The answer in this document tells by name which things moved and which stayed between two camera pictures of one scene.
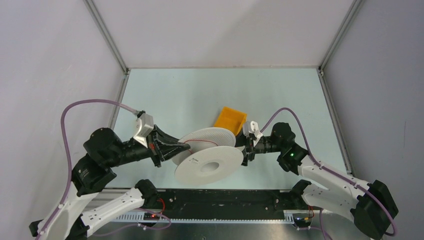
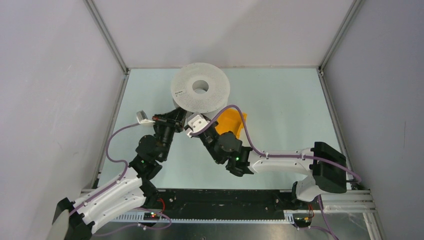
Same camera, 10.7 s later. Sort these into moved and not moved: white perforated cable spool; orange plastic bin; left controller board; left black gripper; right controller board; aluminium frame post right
Moved: left black gripper; white perforated cable spool
Not moved: right controller board; aluminium frame post right; left controller board; orange plastic bin
